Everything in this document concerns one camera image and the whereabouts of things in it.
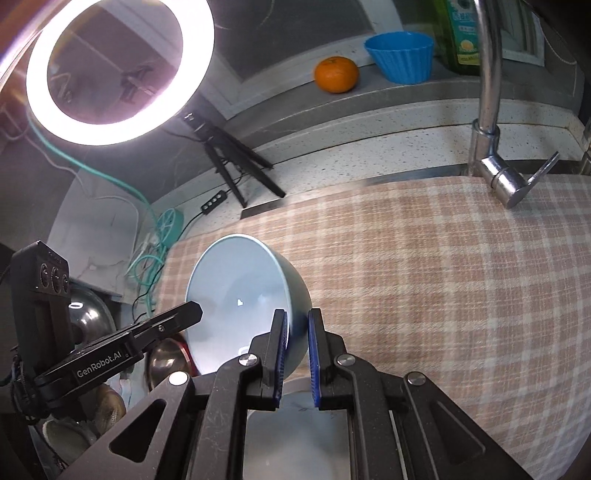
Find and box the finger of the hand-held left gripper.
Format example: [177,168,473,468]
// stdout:
[115,301,204,355]

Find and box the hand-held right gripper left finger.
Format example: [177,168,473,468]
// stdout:
[58,308,289,480]

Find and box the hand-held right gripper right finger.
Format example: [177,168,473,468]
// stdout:
[308,308,536,480]

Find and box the light blue bowl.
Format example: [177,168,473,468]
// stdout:
[185,234,313,382]

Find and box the small red-sided steel bowl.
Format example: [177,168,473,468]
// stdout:
[145,337,195,394]

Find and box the large stainless steel bowl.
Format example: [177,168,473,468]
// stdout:
[68,286,117,348]

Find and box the beige plaid cloth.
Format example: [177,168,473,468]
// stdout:
[154,174,591,480]

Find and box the black tripod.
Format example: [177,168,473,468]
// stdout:
[182,111,287,209]

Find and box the orange mandarin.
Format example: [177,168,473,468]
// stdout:
[315,56,360,94]

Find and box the blue fluted cup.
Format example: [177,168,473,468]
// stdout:
[364,31,435,85]

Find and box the chrome kitchen faucet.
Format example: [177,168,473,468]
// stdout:
[468,0,562,210]

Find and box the green dish soap bottle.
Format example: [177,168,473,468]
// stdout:
[436,0,484,73]

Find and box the black cable with inline remote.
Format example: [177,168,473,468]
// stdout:
[133,189,230,325]

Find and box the teal cable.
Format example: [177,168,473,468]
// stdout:
[27,114,185,311]

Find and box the white ring light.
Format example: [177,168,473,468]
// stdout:
[18,0,216,147]

